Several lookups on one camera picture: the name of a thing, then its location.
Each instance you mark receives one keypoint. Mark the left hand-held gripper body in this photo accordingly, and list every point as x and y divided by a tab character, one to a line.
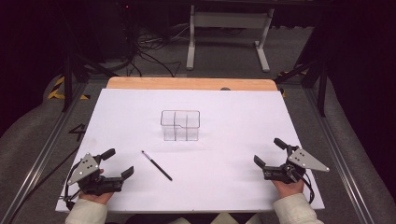
88	165

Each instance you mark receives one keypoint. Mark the white table cover sheet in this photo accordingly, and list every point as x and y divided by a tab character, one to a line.
218	161

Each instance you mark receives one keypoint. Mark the yellow black hazard tape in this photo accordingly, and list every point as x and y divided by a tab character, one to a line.
56	91

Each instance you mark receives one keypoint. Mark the white metal stand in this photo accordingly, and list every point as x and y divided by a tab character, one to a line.
229	20

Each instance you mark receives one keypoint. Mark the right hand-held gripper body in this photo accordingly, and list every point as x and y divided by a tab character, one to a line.
303	160

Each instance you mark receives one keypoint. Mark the person's right hand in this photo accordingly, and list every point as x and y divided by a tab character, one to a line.
289	188

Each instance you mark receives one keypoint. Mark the thin black brush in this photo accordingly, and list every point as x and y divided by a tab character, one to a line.
156	165

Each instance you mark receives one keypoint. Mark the clear plastic organizer box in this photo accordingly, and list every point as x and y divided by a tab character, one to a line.
180	126

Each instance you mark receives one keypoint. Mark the person's left hand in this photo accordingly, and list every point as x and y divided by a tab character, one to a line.
98	198

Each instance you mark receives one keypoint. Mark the aluminium floor rail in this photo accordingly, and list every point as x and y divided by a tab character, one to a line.
40	158
339	155

